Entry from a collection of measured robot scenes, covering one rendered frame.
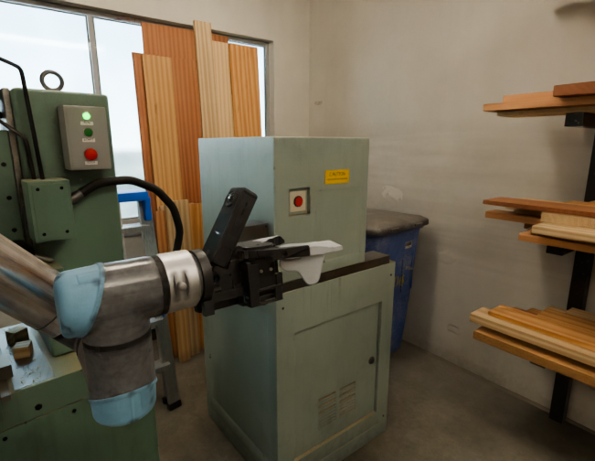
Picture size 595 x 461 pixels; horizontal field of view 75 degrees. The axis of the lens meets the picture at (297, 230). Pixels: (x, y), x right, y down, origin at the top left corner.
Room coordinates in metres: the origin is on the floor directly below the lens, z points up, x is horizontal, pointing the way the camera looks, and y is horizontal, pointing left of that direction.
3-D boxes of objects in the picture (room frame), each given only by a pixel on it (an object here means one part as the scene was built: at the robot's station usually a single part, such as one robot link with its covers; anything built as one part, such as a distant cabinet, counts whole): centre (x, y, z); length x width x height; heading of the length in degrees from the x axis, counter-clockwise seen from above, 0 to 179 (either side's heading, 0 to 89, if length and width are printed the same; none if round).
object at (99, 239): (1.14, 0.68, 1.16); 0.22 x 0.22 x 0.72; 43
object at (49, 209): (0.97, 0.63, 1.23); 0.09 x 0.08 x 0.15; 133
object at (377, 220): (2.40, -0.42, 0.48); 0.64 x 0.54 x 0.97; 40
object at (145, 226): (1.86, 0.80, 0.58); 0.27 x 0.25 x 1.16; 40
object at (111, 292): (0.42, 0.21, 1.21); 0.11 x 0.08 x 0.09; 127
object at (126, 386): (0.44, 0.22, 1.12); 0.11 x 0.08 x 0.11; 37
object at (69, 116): (1.05, 0.56, 1.40); 0.10 x 0.06 x 0.16; 133
